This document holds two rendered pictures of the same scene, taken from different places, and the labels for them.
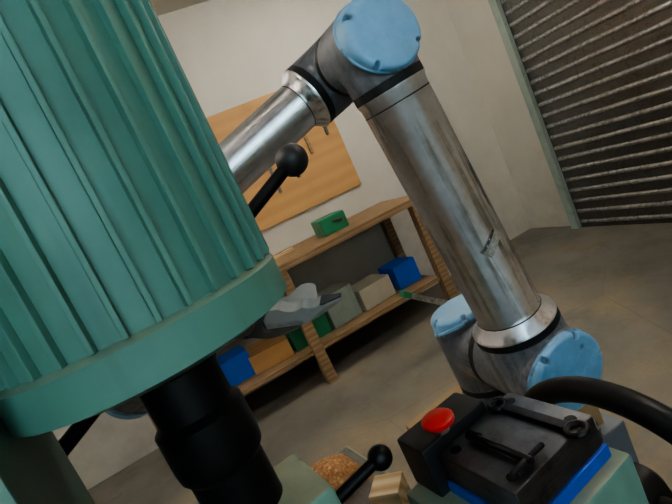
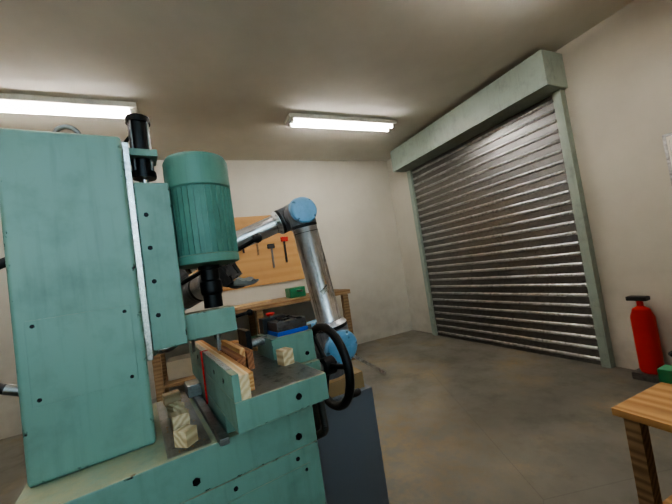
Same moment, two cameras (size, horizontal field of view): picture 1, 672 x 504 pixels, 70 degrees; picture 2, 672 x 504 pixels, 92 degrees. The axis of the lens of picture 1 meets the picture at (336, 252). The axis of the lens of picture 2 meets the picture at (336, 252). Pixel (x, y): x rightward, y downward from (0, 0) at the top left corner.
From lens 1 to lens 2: 71 cm
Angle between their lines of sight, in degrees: 14
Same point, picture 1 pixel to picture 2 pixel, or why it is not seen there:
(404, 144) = (302, 246)
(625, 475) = (308, 333)
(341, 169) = not seen: hidden behind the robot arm
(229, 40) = (272, 182)
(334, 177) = not seen: hidden behind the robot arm
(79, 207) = (207, 229)
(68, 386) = (194, 257)
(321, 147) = not seen: hidden behind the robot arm
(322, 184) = (298, 270)
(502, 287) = (325, 306)
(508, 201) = (403, 310)
